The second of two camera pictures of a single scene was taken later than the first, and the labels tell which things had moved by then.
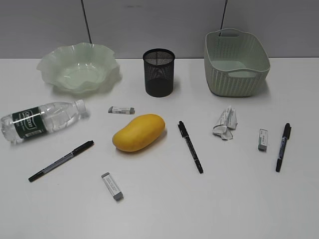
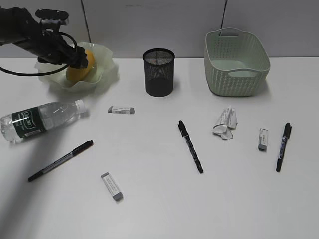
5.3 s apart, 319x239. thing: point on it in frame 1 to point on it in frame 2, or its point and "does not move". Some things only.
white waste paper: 228,120 does not move
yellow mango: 143,132 to 76,74
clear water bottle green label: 40,119 does not move
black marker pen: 285,136 does not move
